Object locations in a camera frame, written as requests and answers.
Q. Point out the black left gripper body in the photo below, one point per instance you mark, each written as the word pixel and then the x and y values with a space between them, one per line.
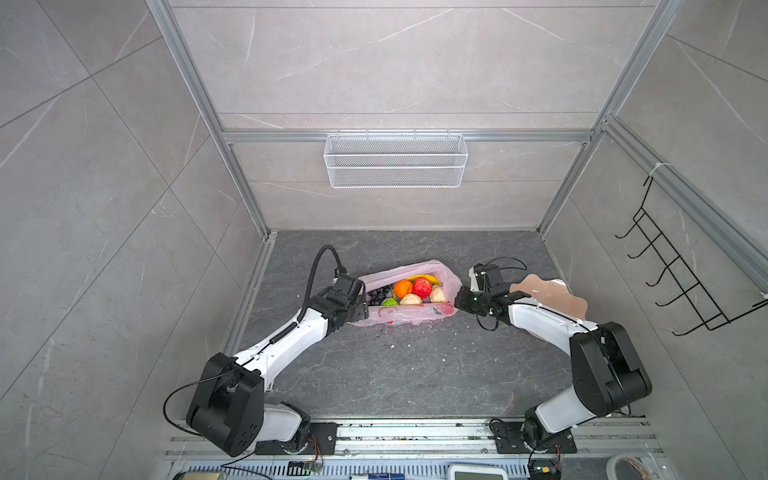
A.
pixel 358 310

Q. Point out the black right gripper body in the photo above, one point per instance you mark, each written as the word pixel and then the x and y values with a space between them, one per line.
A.
pixel 473 301

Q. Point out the pink plastic bag fruit print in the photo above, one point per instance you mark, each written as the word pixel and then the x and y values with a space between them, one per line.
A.
pixel 411 314

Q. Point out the pink scalloped plate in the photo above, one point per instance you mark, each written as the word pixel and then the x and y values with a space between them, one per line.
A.
pixel 553 294

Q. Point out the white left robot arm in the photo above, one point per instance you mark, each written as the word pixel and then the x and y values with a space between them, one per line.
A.
pixel 229 407

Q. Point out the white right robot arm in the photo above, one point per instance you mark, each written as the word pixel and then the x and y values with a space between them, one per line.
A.
pixel 607 372

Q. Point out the dark fake grapes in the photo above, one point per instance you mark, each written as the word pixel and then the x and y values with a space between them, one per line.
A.
pixel 378 296

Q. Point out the beige fake fruit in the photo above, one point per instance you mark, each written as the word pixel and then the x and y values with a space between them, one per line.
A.
pixel 437 295
pixel 411 299

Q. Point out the orange fake fruit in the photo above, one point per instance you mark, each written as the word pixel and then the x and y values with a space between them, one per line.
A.
pixel 401 288

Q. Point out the red fake apple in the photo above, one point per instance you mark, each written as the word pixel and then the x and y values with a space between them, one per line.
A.
pixel 422 288

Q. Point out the yellow fake banana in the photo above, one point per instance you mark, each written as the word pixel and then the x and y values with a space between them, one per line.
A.
pixel 430 278

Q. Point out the white device at bottom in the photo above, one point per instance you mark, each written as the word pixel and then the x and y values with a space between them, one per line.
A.
pixel 475 472

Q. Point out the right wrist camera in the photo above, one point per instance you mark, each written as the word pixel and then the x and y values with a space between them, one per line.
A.
pixel 487 278

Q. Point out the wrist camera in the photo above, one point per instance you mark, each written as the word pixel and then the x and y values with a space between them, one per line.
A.
pixel 487 278
pixel 341 271

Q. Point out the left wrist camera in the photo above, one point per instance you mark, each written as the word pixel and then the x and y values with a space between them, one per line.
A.
pixel 341 271

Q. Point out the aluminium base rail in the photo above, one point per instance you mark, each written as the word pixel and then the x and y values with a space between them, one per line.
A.
pixel 474 438

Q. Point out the white wire mesh basket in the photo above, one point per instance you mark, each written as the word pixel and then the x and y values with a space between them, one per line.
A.
pixel 407 160

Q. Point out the black wire hook rack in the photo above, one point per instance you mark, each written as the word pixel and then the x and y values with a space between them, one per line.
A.
pixel 690 289

